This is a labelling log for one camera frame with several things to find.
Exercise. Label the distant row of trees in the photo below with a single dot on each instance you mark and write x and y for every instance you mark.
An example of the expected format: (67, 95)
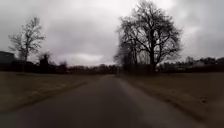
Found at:
(83, 69)

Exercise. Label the large bare tree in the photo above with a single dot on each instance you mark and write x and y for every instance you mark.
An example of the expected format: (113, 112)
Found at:
(152, 56)

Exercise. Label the dark asphalt road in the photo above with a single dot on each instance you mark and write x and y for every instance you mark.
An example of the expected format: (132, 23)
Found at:
(100, 106)

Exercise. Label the dull grass field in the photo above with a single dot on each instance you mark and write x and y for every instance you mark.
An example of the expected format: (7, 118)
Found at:
(33, 86)
(193, 90)

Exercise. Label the small bare tree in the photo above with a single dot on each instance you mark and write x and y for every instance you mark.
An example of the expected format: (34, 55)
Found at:
(26, 50)

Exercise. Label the dark building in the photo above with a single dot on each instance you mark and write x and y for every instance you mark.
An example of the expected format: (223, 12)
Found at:
(6, 57)

